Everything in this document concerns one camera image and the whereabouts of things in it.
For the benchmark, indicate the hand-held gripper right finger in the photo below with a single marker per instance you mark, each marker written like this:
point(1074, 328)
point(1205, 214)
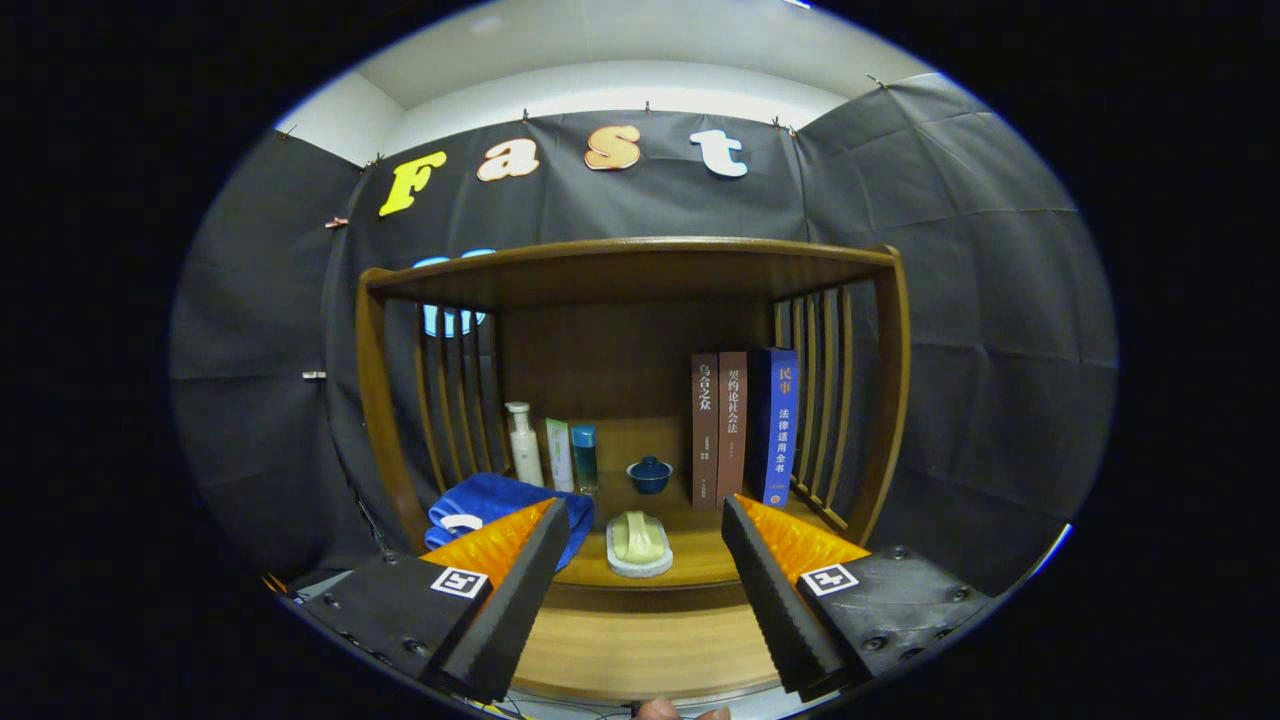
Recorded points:
point(780, 600)

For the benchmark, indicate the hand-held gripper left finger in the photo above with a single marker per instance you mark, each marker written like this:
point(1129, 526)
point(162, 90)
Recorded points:
point(520, 600)

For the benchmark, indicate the green soap bar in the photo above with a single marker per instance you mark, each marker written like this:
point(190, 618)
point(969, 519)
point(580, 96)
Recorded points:
point(638, 538)

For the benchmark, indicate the wooden countertop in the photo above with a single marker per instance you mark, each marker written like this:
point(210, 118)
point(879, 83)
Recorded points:
point(700, 550)

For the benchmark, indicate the brown wooden cabinet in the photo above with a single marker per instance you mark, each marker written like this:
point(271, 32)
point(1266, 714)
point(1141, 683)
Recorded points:
point(620, 270)

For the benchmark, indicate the folded blue towel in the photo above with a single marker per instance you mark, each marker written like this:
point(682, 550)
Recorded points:
point(500, 495)

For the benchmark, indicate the white pump bottle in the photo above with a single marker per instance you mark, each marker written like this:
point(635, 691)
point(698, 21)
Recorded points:
point(524, 455)

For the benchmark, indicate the white and green tube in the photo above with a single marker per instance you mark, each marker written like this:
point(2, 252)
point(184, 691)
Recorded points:
point(559, 455)

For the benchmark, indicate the teal bottle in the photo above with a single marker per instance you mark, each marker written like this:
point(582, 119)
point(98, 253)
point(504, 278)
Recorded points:
point(584, 462)

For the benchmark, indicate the blue book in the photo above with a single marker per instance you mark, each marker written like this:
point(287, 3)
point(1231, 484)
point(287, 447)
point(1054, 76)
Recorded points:
point(782, 430)

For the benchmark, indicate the reddish brown book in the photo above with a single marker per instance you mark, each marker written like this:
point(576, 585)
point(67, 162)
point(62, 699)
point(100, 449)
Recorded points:
point(732, 430)

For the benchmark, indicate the blue lidded teacup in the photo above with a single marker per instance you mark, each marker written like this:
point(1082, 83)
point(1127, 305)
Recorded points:
point(649, 477)

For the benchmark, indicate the dark brown book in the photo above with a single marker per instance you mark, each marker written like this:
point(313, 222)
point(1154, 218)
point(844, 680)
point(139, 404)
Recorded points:
point(704, 430)

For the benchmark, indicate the black backdrop cloth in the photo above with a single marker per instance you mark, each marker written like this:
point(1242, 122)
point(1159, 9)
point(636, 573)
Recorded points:
point(1000, 300)

